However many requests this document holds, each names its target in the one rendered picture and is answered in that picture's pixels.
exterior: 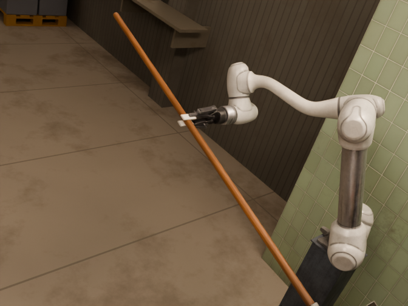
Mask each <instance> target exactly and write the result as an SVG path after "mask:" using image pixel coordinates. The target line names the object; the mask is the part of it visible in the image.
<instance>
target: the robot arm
mask: <svg viewBox="0 0 408 306"><path fill-rule="evenodd" d="M257 88H266V89H268V90H270V91H271V92H272V93H274V94H275V95H277V96H278V97H279V98H281V99H282V100H284V101H285V102H286V103H288V104H289V105H290V106H292V107H293V108H295V109H296V110H297V111H299V112H302V113H303V114H306V115H309V116H313V117H322V118H332V119H337V120H338V122H337V129H338V141H339V144H340V145H341V146H342V154H341V173H340V184H339V202H338V216H337V218H336V220H335V221H333V222H332V224H331V227H330V229H328V228H326V227H324V226H322V228H321V229H320V231H321V232H322V233H323V235H324V237H321V238H318V240H317V242H318V243H319V244H321V245H322V246H323V247H325V248H326V249H327V254H328V258H329V260H330V262H331V264H332V265H333V266H334V267H335V268H337V269H339V270H341V271H353V270H355V269H356V268H358V267H359V266H360V265H361V264H362V262H363V260H364V256H365V253H366V246H367V238H368V236H369V233H370V230H371V227H372V225H373V212H372V210H371V209H370V208H369V207H368V206H367V205H365V204H363V196H364V183H365V175H366V162H367V148H368V147H369V146H370V145H371V144H372V140H373V134H374V130H375V121H376V119H377V118H379V117H381V116H382V115H383V114H384V113H385V103H384V100H383V99H382V98H381V97H378V96H376V95H348V96H344V97H337V98H333V99H330V100H325V101H318V102H313V101H308V100H306V99H304V98H302V97H301V96H299V95H298V94H296V93H294V92H293V91H292V90H290V89H289V88H287V87H285V86H284V85H282V84H281V83H279V82H278V81H276V80H274V79H272V78H270V77H267V76H263V75H255V74H254V73H253V72H252V71H249V70H248V66H247V65H246V64H245V63H243V62H239V63H234V64H232V65H231V66H230V67H229V69H228V73H227V91H228V98H229V102H228V105H227V106H220V107H219V108H216V106H215V105H213V106H210V107H204V108H200V109H197V111H193V113H190V114H183V115H181V117H182V119H183V120H191V121H192V123H193V124H194V126H195V127H196V129H197V128H205V129H206V128H207V125H209V124H212V123H214V124H222V125H226V124H245V123H249V122H251V121H253V120H255V119H256V117H257V115H258V109H257V107H256V106H255V105H254V104H253V103H251V101H250V93H253V92H254V91H255V90H256V89H257ZM196 117H199V119H196ZM193 119H196V120H193Z"/></svg>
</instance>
